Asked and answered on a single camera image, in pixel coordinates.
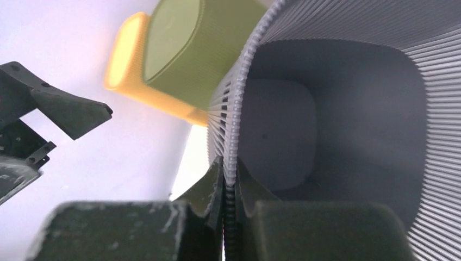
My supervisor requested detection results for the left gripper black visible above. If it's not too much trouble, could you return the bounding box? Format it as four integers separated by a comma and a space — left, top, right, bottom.
1, 61, 113, 204

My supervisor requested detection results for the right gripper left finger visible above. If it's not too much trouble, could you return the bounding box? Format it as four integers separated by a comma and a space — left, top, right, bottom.
26, 157, 224, 260

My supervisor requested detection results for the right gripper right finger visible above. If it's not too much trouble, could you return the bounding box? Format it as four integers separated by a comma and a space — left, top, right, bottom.
235, 161, 415, 260

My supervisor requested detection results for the yellow plastic basket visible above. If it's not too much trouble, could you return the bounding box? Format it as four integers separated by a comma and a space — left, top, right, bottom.
104, 12, 208, 127

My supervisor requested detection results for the grey plastic basket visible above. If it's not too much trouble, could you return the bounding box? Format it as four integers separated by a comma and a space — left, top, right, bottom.
208, 1, 460, 260

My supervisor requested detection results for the green plastic basket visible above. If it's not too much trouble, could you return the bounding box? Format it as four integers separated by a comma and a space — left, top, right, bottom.
142, 0, 266, 110

